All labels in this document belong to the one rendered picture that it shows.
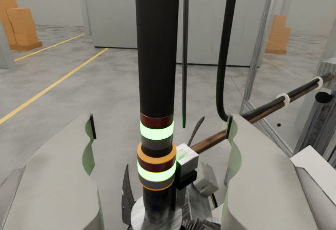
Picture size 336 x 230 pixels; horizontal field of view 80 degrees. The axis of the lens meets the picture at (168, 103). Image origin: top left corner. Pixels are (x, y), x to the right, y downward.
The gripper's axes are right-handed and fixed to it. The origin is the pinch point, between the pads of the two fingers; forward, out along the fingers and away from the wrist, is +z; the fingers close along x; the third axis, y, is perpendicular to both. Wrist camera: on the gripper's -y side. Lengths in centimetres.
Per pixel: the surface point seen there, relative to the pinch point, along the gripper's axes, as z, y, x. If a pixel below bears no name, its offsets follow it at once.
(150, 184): 4.6, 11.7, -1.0
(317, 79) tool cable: 33, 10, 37
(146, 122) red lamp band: 5.3, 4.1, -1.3
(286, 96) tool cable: 23.4, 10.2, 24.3
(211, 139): 11.8, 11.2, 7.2
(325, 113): 45, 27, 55
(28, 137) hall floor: 213, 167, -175
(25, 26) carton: 694, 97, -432
